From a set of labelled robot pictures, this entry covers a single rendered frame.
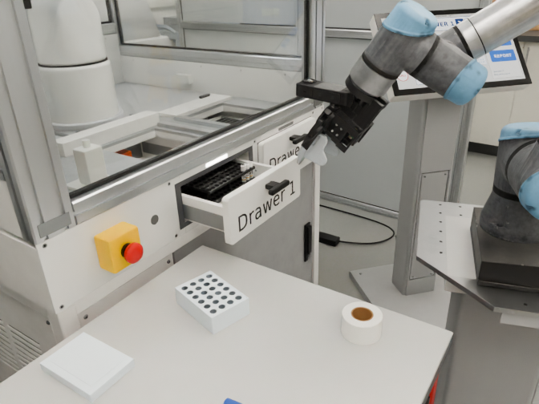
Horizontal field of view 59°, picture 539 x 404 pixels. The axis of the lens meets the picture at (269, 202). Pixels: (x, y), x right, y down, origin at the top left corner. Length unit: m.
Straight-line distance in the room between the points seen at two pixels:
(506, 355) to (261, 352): 0.62
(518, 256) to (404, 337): 0.31
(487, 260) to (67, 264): 0.79
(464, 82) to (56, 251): 0.74
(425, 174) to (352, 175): 1.07
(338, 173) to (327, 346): 2.21
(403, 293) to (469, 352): 1.00
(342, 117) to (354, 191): 2.10
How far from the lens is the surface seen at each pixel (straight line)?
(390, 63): 0.84
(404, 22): 0.82
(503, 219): 1.11
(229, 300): 0.90
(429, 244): 1.16
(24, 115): 0.82
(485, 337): 1.21
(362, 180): 2.92
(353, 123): 0.90
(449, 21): 1.88
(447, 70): 0.85
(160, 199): 1.03
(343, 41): 2.79
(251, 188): 1.02
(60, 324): 0.98
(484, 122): 3.96
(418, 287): 2.21
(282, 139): 1.35
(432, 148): 1.91
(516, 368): 1.27
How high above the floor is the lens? 1.34
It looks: 26 degrees down
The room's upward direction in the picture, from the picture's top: 2 degrees counter-clockwise
